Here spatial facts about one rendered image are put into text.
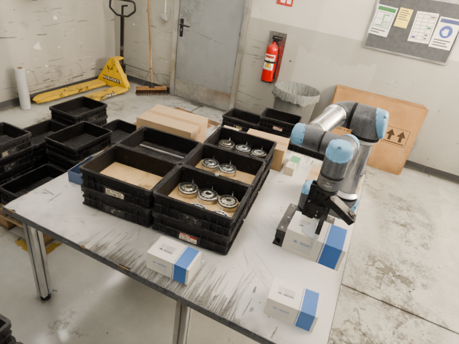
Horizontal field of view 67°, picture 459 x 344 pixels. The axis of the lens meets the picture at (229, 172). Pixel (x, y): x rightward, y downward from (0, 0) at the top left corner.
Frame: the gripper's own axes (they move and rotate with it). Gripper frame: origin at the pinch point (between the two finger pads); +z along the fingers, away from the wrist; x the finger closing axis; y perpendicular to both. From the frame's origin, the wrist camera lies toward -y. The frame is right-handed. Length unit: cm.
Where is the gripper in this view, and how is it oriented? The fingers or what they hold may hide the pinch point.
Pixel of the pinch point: (317, 235)
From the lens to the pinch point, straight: 126.4
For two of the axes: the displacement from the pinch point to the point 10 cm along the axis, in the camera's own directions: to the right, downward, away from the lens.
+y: -9.0, -3.2, 2.9
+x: -4.1, 4.2, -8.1
